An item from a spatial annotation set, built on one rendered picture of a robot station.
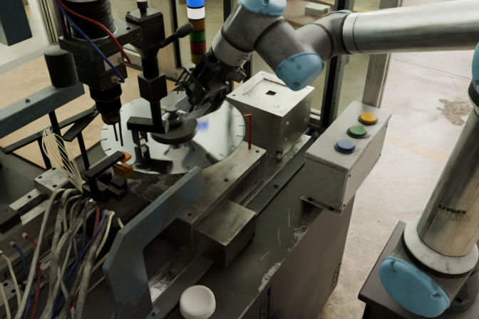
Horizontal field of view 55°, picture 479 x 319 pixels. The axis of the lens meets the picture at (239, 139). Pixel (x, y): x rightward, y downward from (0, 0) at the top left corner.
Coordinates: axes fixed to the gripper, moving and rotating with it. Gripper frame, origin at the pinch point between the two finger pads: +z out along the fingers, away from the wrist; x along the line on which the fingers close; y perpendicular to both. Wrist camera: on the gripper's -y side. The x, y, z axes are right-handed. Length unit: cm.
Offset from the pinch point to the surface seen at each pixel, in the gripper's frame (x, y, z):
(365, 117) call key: 23.9, -36.0, -12.6
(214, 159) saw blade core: 12.5, 4.7, -1.8
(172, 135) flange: 1.5, 5.2, 3.5
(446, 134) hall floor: 51, -198, 42
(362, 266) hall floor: 65, -84, 59
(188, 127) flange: 1.8, 0.9, 2.3
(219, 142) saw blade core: 9.1, -0.5, -1.0
